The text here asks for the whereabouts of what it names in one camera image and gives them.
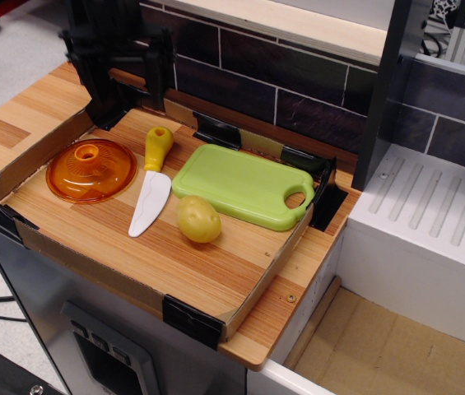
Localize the dark grey vertical post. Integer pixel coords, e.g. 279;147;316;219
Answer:
352;1;430;191

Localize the orange transparent pot lid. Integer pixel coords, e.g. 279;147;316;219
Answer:
46;139;137;204

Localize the yellow toy potato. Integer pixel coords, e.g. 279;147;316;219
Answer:
176;195;221;244

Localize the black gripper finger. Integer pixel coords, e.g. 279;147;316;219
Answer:
73;55;123;123
144;41;171;111

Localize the silver toy oven front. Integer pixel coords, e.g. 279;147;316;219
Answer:
0;234;247;394

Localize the white toy sink drainboard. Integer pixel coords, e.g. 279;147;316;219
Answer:
337;145;465;342

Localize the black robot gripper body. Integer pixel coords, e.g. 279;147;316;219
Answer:
60;1;174;63

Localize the green plastic cutting board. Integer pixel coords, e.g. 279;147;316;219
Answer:
172;144;315;231

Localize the yellow handled white toy knife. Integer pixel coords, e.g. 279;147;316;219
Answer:
128;127;174;238

